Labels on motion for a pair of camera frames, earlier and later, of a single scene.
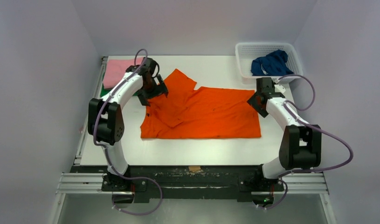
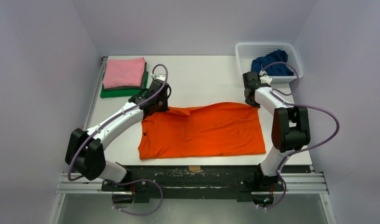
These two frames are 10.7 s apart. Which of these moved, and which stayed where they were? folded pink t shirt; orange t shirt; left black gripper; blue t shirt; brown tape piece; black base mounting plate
Moved: orange t shirt; left black gripper
Stayed: brown tape piece; blue t shirt; folded pink t shirt; black base mounting plate
